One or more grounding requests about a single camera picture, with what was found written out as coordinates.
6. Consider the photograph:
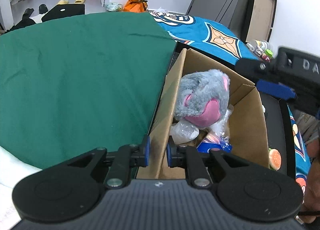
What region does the green cloth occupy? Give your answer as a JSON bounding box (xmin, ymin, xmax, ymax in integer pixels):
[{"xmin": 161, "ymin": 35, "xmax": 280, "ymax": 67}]
[{"xmin": 1, "ymin": 12, "xmax": 175, "ymax": 169}]

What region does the right yellow slipper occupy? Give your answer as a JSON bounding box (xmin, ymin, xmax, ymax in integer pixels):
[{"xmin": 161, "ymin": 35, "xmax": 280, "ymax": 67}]
[{"xmin": 74, "ymin": 0, "xmax": 85, "ymax": 4}]

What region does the left yellow slipper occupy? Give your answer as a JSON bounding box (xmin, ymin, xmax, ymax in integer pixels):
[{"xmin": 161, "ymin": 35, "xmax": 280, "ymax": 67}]
[{"xmin": 57, "ymin": 0, "xmax": 69, "ymax": 5}]

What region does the hamburger plush toy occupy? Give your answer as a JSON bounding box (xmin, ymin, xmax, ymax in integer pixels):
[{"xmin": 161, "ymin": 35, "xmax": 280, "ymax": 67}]
[{"xmin": 268, "ymin": 148, "xmax": 282, "ymax": 171}]

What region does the brown cardboard box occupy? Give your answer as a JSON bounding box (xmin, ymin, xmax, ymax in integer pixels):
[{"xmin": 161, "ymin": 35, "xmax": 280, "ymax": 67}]
[{"xmin": 137, "ymin": 49, "xmax": 269, "ymax": 179}]

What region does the blue tissue pack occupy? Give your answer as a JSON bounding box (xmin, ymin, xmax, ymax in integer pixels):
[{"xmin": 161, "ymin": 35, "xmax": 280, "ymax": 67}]
[{"xmin": 196, "ymin": 132, "xmax": 233, "ymax": 153}]

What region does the leaning framed board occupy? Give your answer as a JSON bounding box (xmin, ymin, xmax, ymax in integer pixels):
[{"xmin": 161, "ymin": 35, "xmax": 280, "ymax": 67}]
[{"xmin": 240, "ymin": 0, "xmax": 277, "ymax": 43}]

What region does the grey pink plush toy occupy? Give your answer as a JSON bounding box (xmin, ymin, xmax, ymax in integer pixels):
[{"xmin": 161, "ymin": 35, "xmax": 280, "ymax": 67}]
[{"xmin": 174, "ymin": 69, "xmax": 230, "ymax": 128}]

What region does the orange bag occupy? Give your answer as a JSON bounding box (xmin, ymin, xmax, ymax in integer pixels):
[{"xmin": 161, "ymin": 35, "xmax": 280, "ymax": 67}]
[{"xmin": 123, "ymin": 0, "xmax": 148, "ymax": 13}]

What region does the blue patterned blanket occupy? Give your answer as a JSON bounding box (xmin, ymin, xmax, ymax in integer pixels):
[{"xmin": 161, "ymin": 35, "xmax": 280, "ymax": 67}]
[{"xmin": 150, "ymin": 10, "xmax": 311, "ymax": 191}]

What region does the clear bag of white stuffing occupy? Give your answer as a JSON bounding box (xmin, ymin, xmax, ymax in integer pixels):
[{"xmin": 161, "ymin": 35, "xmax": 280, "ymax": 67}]
[{"xmin": 207, "ymin": 105, "xmax": 234, "ymax": 140}]

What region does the yellow slipper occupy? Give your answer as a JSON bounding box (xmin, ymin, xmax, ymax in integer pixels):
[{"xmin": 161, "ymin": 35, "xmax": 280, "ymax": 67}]
[
  {"xmin": 74, "ymin": 0, "xmax": 85, "ymax": 4},
  {"xmin": 57, "ymin": 0, "xmax": 69, "ymax": 5}
]

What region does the right hand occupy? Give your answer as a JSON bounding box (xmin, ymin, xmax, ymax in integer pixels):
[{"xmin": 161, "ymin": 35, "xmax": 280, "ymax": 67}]
[{"xmin": 302, "ymin": 138, "xmax": 319, "ymax": 211}]

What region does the green cup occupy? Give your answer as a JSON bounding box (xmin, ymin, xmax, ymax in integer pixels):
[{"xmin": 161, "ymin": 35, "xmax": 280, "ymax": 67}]
[{"xmin": 265, "ymin": 49, "xmax": 273, "ymax": 58}]

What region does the white rolled plastic bundle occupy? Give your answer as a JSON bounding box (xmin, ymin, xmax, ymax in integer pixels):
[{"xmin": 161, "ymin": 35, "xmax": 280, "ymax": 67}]
[{"xmin": 170, "ymin": 120, "xmax": 199, "ymax": 144}]

